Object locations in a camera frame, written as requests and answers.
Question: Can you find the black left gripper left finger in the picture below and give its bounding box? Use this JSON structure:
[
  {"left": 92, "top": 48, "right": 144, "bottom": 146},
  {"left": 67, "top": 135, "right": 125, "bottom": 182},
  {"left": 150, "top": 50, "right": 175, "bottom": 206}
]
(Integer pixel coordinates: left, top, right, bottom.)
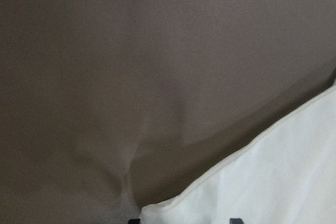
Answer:
[{"left": 128, "top": 218, "right": 140, "bottom": 224}]

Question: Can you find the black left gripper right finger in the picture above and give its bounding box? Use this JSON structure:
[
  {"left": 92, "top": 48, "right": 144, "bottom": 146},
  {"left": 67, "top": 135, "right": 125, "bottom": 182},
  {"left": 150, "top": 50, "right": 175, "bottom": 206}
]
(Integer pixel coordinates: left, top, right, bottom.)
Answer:
[{"left": 229, "top": 218, "right": 243, "bottom": 224}]

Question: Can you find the cream long-sleeve printed shirt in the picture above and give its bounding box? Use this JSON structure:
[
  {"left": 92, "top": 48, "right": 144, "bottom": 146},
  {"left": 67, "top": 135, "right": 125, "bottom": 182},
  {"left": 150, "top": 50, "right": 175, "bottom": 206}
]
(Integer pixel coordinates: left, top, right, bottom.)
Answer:
[{"left": 140, "top": 86, "right": 335, "bottom": 223}]

